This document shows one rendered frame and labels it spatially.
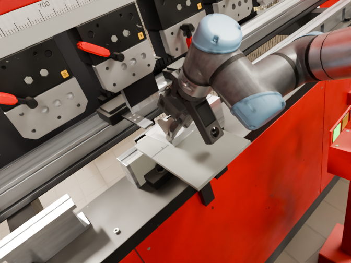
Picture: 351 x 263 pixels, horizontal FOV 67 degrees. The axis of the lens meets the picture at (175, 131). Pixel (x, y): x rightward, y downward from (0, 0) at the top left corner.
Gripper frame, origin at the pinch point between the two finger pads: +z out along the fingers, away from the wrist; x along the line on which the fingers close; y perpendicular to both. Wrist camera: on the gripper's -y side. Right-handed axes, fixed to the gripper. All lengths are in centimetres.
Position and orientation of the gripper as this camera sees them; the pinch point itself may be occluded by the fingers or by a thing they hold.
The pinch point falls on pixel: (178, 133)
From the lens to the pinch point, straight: 71.9
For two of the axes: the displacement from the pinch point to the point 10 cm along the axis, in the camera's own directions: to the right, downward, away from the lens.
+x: -6.8, 5.7, -4.7
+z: -2.3, 4.4, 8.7
